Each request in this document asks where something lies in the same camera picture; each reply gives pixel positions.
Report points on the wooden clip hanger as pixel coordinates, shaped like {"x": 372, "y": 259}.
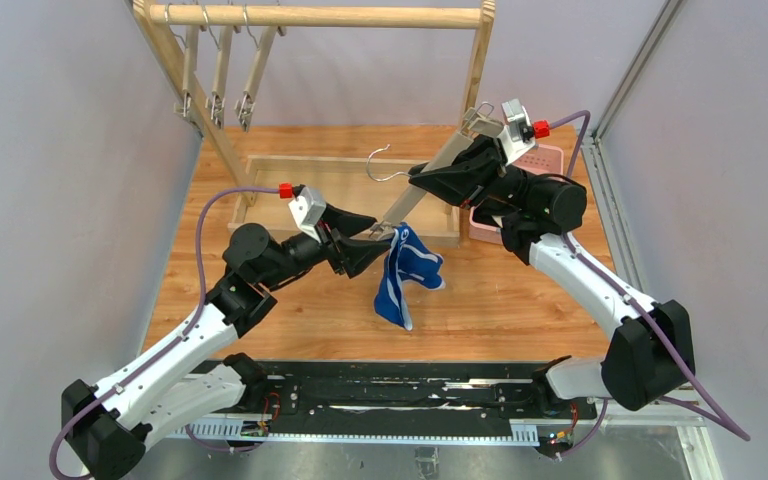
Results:
{"x": 190, "y": 41}
{"x": 216, "y": 99}

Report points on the blue underwear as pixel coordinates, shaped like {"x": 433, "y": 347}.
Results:
{"x": 408, "y": 261}

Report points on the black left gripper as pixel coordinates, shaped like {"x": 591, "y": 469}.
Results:
{"x": 334, "y": 244}

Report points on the empty wooden clip hanger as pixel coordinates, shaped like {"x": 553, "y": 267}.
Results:
{"x": 190, "y": 41}

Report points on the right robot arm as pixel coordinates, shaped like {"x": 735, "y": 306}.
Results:
{"x": 650, "y": 351}

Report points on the wooden hanger with grey underwear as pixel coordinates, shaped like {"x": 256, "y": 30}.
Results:
{"x": 245, "y": 106}

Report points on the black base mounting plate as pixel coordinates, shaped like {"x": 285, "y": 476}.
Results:
{"x": 506, "y": 404}

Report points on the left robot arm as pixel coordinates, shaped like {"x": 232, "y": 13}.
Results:
{"x": 110, "y": 424}

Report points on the pink plastic basket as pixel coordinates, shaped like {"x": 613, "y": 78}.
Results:
{"x": 542, "y": 159}

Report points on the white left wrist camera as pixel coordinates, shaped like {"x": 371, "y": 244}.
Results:
{"x": 307, "y": 208}

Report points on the aluminium frame rail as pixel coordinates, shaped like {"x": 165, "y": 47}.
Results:
{"x": 698, "y": 453}

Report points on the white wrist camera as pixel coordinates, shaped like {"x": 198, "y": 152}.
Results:
{"x": 517, "y": 136}
{"x": 307, "y": 208}

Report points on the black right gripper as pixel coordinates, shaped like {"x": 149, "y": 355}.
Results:
{"x": 490, "y": 170}

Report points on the wooden hanger with blue underwear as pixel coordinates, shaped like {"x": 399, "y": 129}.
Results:
{"x": 476, "y": 121}

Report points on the wooden clothes rack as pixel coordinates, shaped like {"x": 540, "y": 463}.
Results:
{"x": 160, "y": 20}

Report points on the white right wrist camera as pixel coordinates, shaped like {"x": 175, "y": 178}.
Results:
{"x": 517, "y": 136}

